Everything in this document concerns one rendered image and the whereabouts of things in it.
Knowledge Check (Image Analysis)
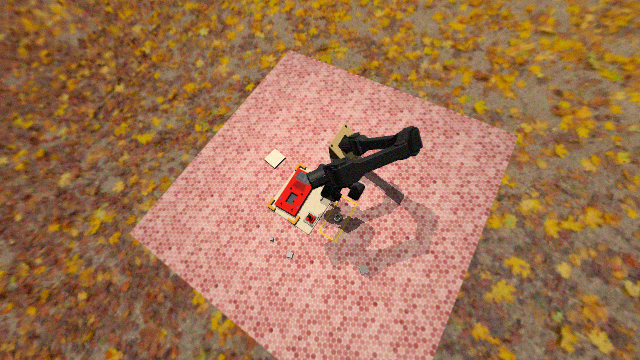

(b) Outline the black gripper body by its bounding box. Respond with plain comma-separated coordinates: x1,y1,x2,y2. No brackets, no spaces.
317,163,365,201

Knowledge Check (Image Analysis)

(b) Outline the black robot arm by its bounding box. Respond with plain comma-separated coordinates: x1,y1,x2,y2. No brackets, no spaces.
306,126,423,202

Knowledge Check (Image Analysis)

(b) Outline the cream square tile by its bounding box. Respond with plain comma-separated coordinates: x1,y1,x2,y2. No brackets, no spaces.
264,149,286,168

